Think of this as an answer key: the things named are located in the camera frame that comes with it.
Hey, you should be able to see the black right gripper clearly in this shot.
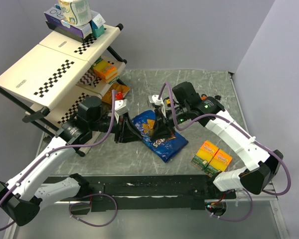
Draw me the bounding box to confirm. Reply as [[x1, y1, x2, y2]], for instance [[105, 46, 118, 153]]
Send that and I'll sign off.
[[149, 103, 190, 141]]

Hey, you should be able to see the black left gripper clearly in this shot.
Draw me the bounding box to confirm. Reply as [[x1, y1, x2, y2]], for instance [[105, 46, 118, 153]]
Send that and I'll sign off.
[[89, 111, 143, 143]]

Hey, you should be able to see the brass padlock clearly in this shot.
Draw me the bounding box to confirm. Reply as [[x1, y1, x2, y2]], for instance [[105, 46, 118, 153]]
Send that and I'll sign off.
[[141, 128, 153, 137]]

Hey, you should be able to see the yellow padlock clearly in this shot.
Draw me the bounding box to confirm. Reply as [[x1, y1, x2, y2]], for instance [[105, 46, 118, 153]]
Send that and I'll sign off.
[[164, 98, 171, 108]]

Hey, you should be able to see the orange padlock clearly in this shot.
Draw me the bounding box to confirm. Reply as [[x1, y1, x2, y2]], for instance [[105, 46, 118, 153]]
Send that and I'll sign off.
[[201, 94, 208, 100]]

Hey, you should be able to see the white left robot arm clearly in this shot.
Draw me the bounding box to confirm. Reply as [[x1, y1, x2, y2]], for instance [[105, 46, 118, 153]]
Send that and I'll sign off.
[[0, 96, 142, 226]]

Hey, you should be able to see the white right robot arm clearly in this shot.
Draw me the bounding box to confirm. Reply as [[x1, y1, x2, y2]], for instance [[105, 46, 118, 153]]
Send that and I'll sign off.
[[148, 82, 291, 198]]

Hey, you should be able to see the blue Doritos chip bag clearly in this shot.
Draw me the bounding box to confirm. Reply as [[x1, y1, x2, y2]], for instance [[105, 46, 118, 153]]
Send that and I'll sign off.
[[132, 110, 188, 163]]

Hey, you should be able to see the orange snack bag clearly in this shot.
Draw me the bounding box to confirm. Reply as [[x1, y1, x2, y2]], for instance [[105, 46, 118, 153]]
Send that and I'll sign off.
[[101, 83, 131, 104]]

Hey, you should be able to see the left yellow sponge pack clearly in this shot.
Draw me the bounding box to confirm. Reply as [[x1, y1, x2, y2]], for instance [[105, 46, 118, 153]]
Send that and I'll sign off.
[[191, 141, 219, 171]]

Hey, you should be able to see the yellow sponge pack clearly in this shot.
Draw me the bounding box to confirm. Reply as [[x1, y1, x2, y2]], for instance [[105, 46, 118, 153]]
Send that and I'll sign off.
[[191, 141, 219, 171], [204, 149, 232, 177]]

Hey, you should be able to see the orange sponge pack on shelf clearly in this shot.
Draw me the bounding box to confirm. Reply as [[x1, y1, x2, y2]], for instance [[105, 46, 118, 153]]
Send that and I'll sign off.
[[92, 60, 118, 84]]

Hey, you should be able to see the right yellow sponge pack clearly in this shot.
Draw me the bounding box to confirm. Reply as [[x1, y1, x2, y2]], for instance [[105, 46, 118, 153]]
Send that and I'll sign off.
[[204, 149, 232, 177]]

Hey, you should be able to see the purple zigzag cloth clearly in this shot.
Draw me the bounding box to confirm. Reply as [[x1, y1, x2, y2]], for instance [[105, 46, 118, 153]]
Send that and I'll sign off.
[[78, 69, 96, 86]]

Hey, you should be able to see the beige checkered shelf rack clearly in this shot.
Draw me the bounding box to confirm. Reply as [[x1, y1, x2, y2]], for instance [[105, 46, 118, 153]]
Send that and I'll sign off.
[[0, 23, 128, 157]]

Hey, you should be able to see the teal small box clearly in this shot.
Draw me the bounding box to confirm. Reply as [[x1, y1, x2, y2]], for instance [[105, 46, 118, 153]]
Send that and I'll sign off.
[[89, 11, 106, 38]]

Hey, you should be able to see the purple tissue box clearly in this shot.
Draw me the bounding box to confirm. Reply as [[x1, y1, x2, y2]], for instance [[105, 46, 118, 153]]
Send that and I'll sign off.
[[44, 7, 92, 39]]

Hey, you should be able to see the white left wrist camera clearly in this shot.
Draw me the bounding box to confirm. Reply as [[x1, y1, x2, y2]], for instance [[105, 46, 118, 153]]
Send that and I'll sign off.
[[115, 92, 129, 121]]

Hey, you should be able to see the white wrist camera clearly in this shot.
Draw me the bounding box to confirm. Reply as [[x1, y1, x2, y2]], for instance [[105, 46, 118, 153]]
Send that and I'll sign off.
[[115, 92, 129, 121], [148, 95, 166, 116]]

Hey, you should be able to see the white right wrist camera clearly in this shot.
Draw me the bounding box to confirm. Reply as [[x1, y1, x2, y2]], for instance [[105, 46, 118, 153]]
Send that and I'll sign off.
[[148, 95, 166, 116]]

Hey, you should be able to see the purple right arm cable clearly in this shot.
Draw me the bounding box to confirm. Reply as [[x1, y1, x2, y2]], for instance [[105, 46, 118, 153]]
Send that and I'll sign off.
[[158, 82, 292, 195]]

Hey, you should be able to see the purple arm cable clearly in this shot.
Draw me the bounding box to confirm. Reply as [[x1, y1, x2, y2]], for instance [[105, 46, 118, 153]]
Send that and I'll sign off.
[[0, 89, 123, 230], [158, 82, 292, 195]]

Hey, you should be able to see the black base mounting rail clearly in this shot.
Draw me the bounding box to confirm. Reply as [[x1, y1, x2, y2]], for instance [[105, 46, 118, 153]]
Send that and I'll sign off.
[[41, 173, 242, 212]]

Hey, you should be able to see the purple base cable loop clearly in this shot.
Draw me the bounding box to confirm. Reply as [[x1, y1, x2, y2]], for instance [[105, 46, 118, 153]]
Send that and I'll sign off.
[[69, 193, 118, 227]]

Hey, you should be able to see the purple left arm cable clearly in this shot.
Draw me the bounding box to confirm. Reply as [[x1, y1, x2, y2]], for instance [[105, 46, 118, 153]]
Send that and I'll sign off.
[[0, 89, 123, 230]]

